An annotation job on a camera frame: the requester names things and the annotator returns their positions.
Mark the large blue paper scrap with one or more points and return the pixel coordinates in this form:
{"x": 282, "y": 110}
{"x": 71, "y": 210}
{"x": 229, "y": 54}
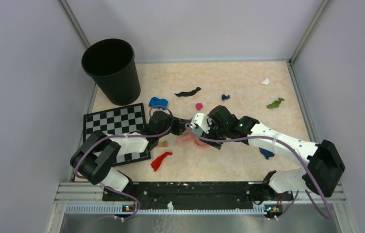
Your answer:
{"x": 266, "y": 153}

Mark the white paper scrap near wall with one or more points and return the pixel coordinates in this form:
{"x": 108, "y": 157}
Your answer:
{"x": 266, "y": 81}

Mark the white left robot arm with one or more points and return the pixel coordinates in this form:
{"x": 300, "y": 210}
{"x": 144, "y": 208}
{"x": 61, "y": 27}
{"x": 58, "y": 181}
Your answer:
{"x": 95, "y": 158}

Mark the pink plastic dustpan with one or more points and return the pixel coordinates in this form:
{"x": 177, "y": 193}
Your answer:
{"x": 189, "y": 138}

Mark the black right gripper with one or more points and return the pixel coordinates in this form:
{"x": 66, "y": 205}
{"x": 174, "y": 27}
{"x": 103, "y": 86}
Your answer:
{"x": 211, "y": 125}

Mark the green paper scrap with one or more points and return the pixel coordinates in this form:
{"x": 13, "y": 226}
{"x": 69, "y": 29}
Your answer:
{"x": 275, "y": 104}

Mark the black and grey checkerboard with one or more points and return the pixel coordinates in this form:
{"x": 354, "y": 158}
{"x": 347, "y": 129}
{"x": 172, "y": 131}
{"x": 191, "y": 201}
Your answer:
{"x": 119, "y": 120}

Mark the blue toy car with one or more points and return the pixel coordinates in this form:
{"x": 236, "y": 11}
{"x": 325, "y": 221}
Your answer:
{"x": 156, "y": 102}

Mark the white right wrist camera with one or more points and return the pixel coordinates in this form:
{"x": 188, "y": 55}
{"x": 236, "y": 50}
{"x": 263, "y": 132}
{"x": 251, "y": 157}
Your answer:
{"x": 199, "y": 124}

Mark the small dark blue scrap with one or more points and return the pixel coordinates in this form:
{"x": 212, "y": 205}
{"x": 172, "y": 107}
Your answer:
{"x": 225, "y": 97}

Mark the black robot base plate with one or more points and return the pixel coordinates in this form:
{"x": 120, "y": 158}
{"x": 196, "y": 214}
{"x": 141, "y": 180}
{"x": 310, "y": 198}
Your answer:
{"x": 204, "y": 195}

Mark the grey slotted cable duct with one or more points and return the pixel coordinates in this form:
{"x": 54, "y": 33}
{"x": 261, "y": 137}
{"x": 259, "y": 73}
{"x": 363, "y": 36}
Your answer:
{"x": 119, "y": 209}

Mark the red paper scrap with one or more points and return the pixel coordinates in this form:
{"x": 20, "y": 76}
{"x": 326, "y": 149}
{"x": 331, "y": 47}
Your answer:
{"x": 156, "y": 163}

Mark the magenta paper scrap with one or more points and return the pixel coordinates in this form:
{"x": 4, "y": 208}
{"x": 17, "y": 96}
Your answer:
{"x": 199, "y": 106}

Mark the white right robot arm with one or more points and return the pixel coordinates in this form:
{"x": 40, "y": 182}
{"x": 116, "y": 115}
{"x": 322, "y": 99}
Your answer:
{"x": 320, "y": 164}

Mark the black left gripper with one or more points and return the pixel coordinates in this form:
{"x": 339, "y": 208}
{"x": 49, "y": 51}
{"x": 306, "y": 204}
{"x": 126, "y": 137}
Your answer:
{"x": 179, "y": 124}

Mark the black plastic trash bin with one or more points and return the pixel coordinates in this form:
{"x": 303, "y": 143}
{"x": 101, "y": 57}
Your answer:
{"x": 110, "y": 63}

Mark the brown curved wooden piece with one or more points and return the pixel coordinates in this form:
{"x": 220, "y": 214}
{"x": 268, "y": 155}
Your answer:
{"x": 162, "y": 144}

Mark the long black paper scrap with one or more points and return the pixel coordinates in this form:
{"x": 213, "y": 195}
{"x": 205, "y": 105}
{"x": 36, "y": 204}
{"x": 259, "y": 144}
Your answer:
{"x": 188, "y": 93}

